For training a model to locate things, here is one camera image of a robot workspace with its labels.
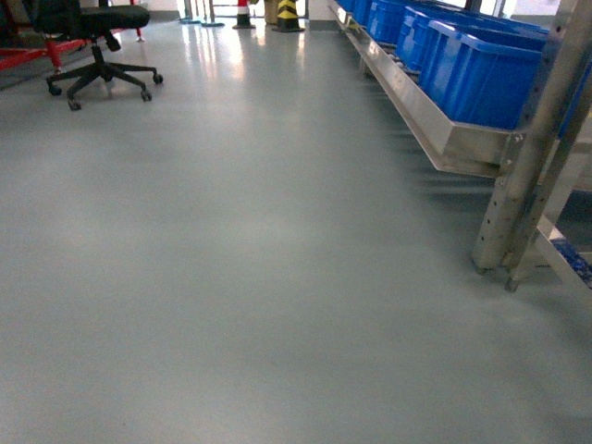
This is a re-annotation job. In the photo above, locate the yellow black striped bollard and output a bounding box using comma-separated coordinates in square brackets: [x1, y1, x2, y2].
[273, 0, 304, 33]

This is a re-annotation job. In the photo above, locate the red white traffic cone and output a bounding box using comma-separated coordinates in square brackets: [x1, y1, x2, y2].
[232, 0, 255, 30]

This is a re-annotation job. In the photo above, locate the large blue plastic bin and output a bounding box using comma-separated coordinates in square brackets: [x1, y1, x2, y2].
[419, 20, 547, 130]

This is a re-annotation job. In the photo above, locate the steel flow rack frame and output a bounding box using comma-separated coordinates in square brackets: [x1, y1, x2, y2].
[328, 1, 591, 295]

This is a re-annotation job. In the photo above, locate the black office chair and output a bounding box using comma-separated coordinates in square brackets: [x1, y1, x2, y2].
[23, 1, 164, 111]

